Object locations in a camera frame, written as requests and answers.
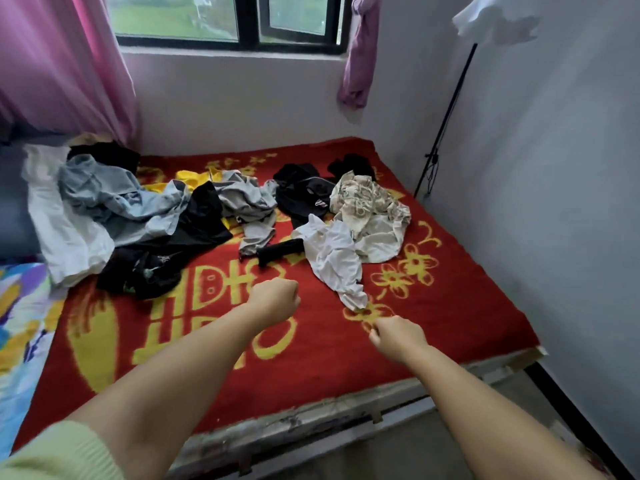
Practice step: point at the black framed window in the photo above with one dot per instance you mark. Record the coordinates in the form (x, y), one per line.
(180, 25)

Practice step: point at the red bedsheet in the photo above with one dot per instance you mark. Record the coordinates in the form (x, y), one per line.
(440, 315)

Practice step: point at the colourful patterned pillow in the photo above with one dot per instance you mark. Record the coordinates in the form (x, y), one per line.
(25, 335)

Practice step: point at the white bed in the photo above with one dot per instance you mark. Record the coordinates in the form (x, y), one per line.
(400, 405)

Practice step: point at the black printed t-shirt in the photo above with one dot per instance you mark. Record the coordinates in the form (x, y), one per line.
(150, 265)

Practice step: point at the pile of mixed clothes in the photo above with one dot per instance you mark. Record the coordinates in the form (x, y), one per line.
(230, 200)

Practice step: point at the grey pillow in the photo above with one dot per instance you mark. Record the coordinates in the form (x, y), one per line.
(15, 205)

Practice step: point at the wide pink curtain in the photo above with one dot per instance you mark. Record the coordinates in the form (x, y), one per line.
(60, 55)

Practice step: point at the tied pink curtain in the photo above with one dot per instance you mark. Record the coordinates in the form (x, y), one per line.
(360, 50)

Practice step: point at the person's left forearm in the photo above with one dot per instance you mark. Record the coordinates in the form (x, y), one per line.
(170, 385)

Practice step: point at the person's right forearm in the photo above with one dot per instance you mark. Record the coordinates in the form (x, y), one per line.
(490, 420)

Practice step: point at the person's right hand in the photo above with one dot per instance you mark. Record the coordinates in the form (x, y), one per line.
(398, 340)

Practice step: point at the person's left hand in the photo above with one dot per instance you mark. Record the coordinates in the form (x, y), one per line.
(272, 300)

